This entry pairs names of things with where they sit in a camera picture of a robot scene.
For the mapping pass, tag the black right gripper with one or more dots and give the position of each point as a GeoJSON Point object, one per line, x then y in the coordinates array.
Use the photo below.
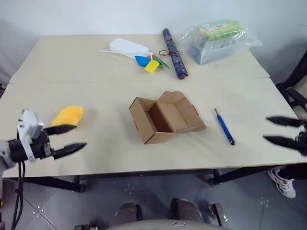
{"type": "Point", "coordinates": [302, 142]}

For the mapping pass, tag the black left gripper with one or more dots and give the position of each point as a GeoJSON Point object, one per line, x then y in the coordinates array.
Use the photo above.
{"type": "Point", "coordinates": [42, 147]}

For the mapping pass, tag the yellow sponge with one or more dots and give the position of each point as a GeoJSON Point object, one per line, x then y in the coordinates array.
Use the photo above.
{"type": "Point", "coordinates": [68, 116]}

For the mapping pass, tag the brown cardboard box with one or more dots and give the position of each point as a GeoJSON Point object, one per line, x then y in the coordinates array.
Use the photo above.
{"type": "Point", "coordinates": [163, 136]}

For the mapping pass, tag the black chair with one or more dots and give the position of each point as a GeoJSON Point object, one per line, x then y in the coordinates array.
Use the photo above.
{"type": "Point", "coordinates": [293, 91]}

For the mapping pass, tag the black trouser leg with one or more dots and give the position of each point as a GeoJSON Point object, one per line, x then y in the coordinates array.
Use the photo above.
{"type": "Point", "coordinates": [296, 172]}

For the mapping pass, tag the black table leg bar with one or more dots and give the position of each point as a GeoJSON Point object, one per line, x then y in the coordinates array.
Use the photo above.
{"type": "Point", "coordinates": [57, 183]}
{"type": "Point", "coordinates": [239, 176]}

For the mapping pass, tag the white and red sneaker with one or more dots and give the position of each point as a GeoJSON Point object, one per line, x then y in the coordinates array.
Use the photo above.
{"type": "Point", "coordinates": [283, 183]}

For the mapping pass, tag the dark rounded shape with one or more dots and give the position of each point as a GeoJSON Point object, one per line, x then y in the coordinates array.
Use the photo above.
{"type": "Point", "coordinates": [127, 212]}
{"type": "Point", "coordinates": [185, 210]}

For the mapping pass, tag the clear plastic bag of goods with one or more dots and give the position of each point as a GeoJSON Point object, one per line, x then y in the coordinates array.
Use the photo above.
{"type": "Point", "coordinates": [213, 46]}

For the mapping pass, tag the white plastic bottle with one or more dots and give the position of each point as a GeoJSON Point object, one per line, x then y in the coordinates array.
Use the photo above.
{"type": "Point", "coordinates": [127, 46]}

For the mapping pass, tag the colourful toy pinwheel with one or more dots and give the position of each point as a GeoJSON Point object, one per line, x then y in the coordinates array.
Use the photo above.
{"type": "Point", "coordinates": [151, 66]}

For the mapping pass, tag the blue patterned rolled scroll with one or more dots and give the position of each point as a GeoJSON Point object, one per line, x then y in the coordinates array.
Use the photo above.
{"type": "Point", "coordinates": [173, 54]}

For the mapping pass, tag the grey robot torso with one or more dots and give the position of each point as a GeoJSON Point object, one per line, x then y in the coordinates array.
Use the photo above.
{"type": "Point", "coordinates": [168, 225]}

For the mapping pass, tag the dark metal bracket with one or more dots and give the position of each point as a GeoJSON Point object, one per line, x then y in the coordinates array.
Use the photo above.
{"type": "Point", "coordinates": [84, 227]}
{"type": "Point", "coordinates": [217, 213]}

